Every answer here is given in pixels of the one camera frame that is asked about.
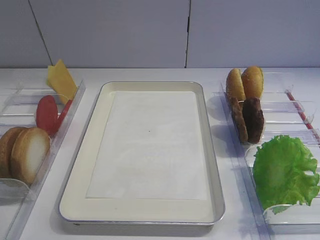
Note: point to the bun slice white face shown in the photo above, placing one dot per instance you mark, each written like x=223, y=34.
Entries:
x=28, y=152

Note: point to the meat patty left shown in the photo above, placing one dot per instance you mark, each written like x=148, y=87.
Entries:
x=237, y=115

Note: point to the dark meat patty right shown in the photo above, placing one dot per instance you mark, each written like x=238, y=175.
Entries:
x=253, y=118

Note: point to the yellow cheese slice front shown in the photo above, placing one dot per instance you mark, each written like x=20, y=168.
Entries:
x=66, y=86

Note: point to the yellow cheese slice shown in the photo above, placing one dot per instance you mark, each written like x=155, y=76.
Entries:
x=52, y=80
x=66, y=86

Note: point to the red tomato slice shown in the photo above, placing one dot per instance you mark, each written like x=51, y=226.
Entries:
x=47, y=117

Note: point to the yellow cheese slice back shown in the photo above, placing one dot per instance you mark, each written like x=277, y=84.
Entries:
x=52, y=80

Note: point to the green lettuce leaf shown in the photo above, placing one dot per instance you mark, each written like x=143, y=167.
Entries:
x=285, y=173

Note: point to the white paper liner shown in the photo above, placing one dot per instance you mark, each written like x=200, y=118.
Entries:
x=152, y=148

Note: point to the metal baking tray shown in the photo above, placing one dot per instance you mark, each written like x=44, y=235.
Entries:
x=76, y=207

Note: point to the bun top left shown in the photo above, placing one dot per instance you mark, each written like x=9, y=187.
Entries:
x=234, y=85

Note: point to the bun top right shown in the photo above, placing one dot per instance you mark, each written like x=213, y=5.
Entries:
x=253, y=82

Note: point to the right clear acrylic rack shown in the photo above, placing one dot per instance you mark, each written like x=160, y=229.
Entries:
x=280, y=118

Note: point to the clear acrylic rack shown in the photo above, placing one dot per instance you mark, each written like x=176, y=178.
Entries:
x=280, y=118
x=20, y=92

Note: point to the red strip on rack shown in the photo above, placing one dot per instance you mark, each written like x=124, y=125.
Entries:
x=302, y=115

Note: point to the left clear acrylic rack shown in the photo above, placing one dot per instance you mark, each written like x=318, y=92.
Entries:
x=20, y=92

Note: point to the brown bun slice left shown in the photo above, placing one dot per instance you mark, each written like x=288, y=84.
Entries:
x=6, y=145

